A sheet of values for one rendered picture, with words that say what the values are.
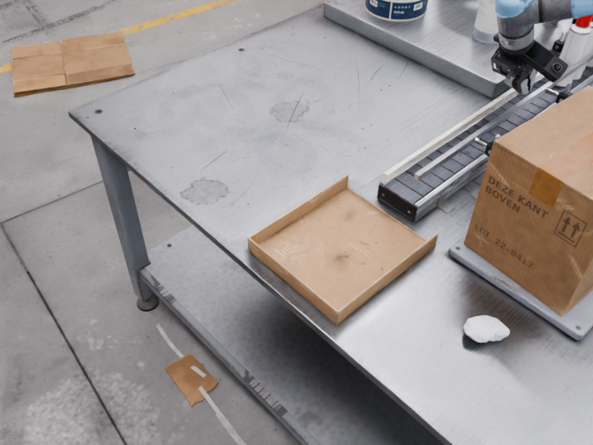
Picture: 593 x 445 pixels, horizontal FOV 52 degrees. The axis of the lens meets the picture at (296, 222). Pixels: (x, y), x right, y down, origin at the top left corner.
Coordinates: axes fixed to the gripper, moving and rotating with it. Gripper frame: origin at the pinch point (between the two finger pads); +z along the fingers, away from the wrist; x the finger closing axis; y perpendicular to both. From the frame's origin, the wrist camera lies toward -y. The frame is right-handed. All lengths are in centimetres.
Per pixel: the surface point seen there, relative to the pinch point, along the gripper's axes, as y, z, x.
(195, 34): 231, 108, -1
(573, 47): -0.8, 2.7, -17.8
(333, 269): -3, -27, 67
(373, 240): -3, -21, 57
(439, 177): -2.0, -13.9, 35.3
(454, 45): 32.2, 11.9, -9.8
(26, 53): 274, 64, 72
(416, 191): -1.6, -17.8, 41.7
